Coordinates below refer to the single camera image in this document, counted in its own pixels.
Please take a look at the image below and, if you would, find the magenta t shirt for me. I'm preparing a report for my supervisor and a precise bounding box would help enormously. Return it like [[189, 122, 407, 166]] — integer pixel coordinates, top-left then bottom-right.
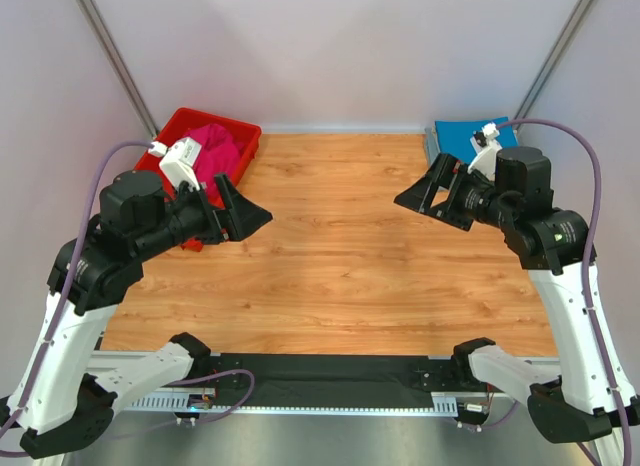
[[186, 123, 242, 200]]

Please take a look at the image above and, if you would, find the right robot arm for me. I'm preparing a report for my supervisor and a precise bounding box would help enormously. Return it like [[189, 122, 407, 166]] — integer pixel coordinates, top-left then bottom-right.
[[394, 147, 639, 444]]

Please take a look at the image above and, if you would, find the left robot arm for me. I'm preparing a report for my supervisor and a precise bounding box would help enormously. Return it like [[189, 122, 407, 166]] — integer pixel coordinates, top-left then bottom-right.
[[1, 171, 272, 459]]

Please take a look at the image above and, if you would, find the grey folded t shirt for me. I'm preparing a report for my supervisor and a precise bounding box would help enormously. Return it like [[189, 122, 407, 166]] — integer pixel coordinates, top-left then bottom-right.
[[425, 126, 440, 165]]

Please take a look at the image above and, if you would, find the blue folded t shirt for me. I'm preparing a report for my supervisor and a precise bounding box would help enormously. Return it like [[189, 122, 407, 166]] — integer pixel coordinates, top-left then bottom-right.
[[434, 116, 509, 164]]

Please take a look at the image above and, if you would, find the red plastic bin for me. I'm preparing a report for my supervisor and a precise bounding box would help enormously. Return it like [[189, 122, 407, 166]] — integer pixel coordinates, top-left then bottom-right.
[[133, 107, 263, 255]]

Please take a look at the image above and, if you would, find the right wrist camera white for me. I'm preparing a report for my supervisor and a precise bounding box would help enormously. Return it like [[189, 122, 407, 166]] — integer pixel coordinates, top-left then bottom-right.
[[468, 122, 502, 181]]

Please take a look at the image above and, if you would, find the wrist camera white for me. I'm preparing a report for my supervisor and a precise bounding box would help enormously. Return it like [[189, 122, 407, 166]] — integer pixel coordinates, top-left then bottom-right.
[[148, 137, 202, 191], [468, 122, 502, 181]]

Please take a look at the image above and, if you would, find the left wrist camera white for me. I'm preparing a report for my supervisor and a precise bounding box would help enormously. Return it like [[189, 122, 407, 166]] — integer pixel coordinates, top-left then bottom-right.
[[148, 137, 202, 191]]

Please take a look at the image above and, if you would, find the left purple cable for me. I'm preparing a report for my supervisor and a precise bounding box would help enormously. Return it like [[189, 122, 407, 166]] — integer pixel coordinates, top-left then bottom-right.
[[0, 139, 156, 460]]

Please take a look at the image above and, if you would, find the purple cable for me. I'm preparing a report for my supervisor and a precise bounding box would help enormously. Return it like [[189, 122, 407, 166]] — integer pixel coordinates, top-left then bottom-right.
[[492, 118, 640, 466], [0, 139, 156, 460]]

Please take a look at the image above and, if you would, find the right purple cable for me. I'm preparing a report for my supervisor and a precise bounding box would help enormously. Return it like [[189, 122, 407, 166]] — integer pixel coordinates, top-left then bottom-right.
[[492, 118, 640, 466]]

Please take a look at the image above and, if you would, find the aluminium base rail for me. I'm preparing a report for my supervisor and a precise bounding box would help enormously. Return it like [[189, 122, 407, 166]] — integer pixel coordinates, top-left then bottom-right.
[[84, 350, 566, 422]]

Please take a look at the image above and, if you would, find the right frame post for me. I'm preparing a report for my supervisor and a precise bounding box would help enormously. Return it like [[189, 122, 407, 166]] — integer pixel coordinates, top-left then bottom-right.
[[514, 0, 599, 119]]

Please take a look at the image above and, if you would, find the frame post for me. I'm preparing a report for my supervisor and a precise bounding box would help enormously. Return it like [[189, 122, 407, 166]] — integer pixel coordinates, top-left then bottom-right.
[[75, 0, 159, 137], [514, 0, 599, 119]]

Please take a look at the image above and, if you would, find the left frame post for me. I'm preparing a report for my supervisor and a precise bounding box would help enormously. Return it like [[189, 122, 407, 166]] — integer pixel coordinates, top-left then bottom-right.
[[75, 0, 159, 137]]

